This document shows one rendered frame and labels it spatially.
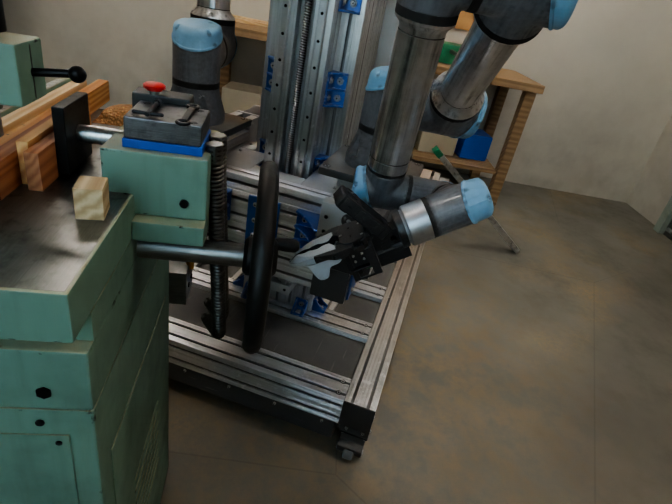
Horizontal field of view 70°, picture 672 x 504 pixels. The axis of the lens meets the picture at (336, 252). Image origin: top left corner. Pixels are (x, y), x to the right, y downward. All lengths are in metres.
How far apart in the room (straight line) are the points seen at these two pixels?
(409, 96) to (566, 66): 3.41
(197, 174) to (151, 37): 3.47
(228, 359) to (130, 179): 0.82
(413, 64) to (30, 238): 0.57
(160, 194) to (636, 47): 4.00
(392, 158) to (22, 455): 0.69
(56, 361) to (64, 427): 0.10
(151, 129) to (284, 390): 0.91
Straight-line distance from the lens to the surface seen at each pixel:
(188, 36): 1.27
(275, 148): 1.34
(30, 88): 0.70
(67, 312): 0.52
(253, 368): 1.38
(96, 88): 1.05
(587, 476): 1.82
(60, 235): 0.60
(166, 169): 0.67
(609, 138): 4.48
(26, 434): 0.70
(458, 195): 0.83
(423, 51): 0.80
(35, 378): 0.63
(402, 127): 0.84
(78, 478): 0.75
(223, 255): 0.72
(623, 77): 4.38
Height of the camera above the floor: 1.19
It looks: 29 degrees down
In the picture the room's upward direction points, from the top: 11 degrees clockwise
